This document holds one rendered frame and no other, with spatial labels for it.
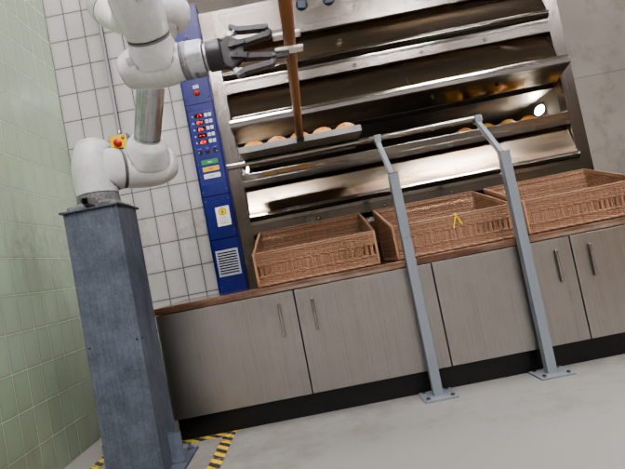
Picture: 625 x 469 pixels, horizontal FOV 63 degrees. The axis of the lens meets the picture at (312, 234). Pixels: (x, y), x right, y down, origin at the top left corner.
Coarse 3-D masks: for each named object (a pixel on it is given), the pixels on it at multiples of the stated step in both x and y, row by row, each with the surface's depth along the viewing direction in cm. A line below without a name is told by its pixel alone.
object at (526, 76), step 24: (504, 72) 263; (528, 72) 265; (552, 72) 270; (384, 96) 263; (408, 96) 266; (432, 96) 271; (456, 96) 275; (480, 96) 281; (264, 120) 263; (288, 120) 266; (312, 120) 271; (336, 120) 276; (360, 120) 281
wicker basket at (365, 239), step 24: (360, 216) 263; (264, 240) 270; (288, 240) 269; (312, 240) 268; (336, 240) 225; (360, 240) 225; (264, 264) 224; (288, 264) 265; (312, 264) 224; (336, 264) 224; (360, 264) 224
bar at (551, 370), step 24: (456, 120) 239; (480, 120) 238; (336, 144) 239; (504, 168) 215; (408, 240) 214; (528, 240) 213; (408, 264) 213; (528, 264) 213; (528, 288) 214; (432, 360) 211; (552, 360) 211; (432, 384) 211
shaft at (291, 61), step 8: (280, 0) 103; (288, 0) 103; (280, 8) 107; (288, 8) 106; (280, 16) 111; (288, 16) 109; (288, 24) 113; (288, 32) 117; (288, 40) 121; (296, 56) 133; (288, 64) 137; (296, 64) 138; (288, 72) 143; (296, 72) 143; (288, 80) 151; (296, 80) 149; (296, 88) 156; (296, 96) 163; (296, 104) 171; (296, 112) 180; (296, 120) 191; (296, 128) 204
